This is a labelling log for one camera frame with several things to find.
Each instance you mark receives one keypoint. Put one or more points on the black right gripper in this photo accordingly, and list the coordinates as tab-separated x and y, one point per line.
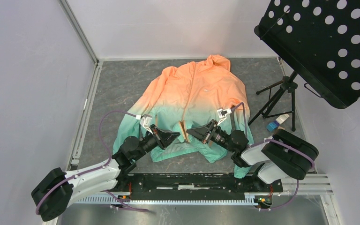
202	133

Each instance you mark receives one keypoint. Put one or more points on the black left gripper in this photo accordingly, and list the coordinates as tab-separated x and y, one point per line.
160	134

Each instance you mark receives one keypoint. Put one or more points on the orange and teal gradient jacket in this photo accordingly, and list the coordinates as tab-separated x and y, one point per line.
189	96

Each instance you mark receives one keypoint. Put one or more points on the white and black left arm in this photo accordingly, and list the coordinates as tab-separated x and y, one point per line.
59	189

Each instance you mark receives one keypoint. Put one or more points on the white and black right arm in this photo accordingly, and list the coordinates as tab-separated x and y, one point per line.
280	155

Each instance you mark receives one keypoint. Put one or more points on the blue small box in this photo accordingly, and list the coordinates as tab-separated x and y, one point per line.
272	126

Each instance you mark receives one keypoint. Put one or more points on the white small box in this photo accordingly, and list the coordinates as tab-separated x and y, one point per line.
282	118

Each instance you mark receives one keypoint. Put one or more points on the black perforated music stand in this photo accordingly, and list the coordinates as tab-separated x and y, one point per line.
320	41

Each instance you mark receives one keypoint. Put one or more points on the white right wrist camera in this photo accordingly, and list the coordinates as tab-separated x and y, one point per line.
223	114

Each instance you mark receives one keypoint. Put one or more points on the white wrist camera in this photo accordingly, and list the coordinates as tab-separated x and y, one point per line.
145	121
223	114

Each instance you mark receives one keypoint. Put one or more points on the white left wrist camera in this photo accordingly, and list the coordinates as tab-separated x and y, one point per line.
145	121

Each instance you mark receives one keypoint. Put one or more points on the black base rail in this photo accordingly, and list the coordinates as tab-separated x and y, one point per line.
193	186

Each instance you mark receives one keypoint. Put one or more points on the silver slotted cable duct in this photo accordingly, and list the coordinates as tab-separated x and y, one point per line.
108	199

